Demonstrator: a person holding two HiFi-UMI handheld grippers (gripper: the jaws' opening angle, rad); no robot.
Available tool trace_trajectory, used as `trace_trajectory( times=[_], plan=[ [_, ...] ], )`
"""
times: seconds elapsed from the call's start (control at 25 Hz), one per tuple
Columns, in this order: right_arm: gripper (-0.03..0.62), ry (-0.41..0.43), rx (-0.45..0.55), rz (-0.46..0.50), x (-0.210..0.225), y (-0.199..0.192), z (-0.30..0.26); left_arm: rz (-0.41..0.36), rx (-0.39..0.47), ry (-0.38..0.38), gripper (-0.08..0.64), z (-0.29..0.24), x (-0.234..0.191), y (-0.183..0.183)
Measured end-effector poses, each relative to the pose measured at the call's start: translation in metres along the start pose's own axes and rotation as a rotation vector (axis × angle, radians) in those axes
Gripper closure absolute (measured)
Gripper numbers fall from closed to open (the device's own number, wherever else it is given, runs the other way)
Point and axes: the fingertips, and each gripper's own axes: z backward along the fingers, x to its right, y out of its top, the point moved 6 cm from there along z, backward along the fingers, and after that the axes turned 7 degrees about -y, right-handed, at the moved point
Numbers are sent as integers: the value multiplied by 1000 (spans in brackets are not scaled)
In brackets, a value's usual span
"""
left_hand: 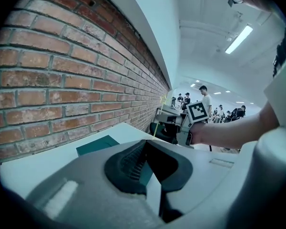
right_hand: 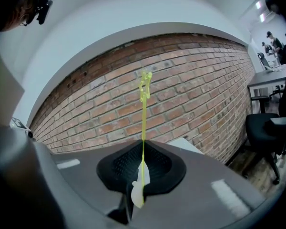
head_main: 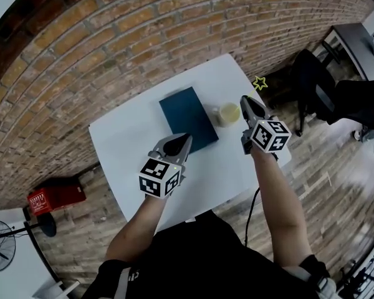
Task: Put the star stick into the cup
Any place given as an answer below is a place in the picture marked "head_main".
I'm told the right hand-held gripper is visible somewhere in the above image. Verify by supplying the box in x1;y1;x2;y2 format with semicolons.
239;95;292;154

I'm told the white folding table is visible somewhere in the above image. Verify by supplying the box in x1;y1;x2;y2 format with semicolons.
87;53;293;235

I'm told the white ceramic mug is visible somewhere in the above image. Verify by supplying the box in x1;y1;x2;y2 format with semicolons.
211;102;241;128

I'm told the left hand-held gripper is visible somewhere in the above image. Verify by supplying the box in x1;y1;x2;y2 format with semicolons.
139;132;194;199

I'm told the red fire equipment box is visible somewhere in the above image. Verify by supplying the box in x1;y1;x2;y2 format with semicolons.
27;184;87;217

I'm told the yellow-green star-shaped wand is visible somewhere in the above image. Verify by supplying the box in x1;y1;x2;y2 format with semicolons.
233;75;269;115

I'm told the dark blue flat box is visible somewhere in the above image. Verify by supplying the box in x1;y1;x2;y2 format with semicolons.
158;86;220;154

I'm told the black office chair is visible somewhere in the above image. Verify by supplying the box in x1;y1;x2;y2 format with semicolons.
291;48;374;141

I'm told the black standing fan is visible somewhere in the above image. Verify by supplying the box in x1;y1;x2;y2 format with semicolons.
0;213;57;273

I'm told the black cable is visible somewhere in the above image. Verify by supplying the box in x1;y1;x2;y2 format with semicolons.
242;187;261;247

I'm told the person's black shirt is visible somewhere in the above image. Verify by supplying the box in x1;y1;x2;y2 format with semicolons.
87;210;337;299

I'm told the person's left forearm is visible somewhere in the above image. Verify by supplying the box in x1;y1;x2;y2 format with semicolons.
104;194;169;264

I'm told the person's right forearm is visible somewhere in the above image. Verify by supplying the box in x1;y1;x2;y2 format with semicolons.
251;146;311;267

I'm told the white side table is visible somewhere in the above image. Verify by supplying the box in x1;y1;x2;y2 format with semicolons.
0;209;65;299

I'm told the dark wooden desk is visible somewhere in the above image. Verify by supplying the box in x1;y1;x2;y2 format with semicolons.
322;23;374;80

